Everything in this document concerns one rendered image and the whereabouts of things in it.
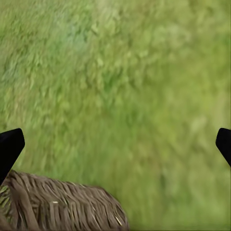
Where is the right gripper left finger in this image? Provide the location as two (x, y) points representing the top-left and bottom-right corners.
(0, 128), (25, 186)

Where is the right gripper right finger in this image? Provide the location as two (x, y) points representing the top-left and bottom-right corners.
(216, 128), (231, 167)

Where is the wicker basket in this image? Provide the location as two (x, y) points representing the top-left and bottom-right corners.
(0, 169), (129, 231)

